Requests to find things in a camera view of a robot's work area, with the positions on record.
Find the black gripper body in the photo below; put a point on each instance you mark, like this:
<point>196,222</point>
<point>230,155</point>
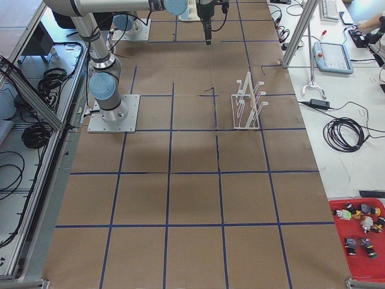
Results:
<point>206,11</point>

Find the aluminium frame post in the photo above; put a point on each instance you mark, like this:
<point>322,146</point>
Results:
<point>302,24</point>

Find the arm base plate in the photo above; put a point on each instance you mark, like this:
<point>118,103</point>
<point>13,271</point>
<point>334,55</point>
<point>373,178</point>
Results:
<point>143,36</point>
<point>122,119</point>

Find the white keyboard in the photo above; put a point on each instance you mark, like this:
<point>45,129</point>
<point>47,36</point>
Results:
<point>328,10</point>

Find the red parts tray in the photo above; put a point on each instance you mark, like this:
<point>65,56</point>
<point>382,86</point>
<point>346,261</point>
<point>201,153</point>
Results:
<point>360,225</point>

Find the reacher grabber tool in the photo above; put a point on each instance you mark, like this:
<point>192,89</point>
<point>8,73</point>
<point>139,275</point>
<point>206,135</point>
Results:
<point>312,85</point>

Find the blue teach pendant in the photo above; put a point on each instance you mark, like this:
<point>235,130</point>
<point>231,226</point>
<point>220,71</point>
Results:
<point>332,57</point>

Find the black power adapter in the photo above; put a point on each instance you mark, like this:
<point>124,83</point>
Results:
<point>319,104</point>

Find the white wire cup rack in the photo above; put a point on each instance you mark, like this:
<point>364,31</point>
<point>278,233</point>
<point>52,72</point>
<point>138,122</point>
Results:
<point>246,104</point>

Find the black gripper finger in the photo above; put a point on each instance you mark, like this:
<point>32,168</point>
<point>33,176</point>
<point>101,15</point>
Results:
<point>207,27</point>

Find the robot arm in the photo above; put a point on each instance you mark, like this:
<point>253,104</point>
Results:
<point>129,23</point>
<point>104,84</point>

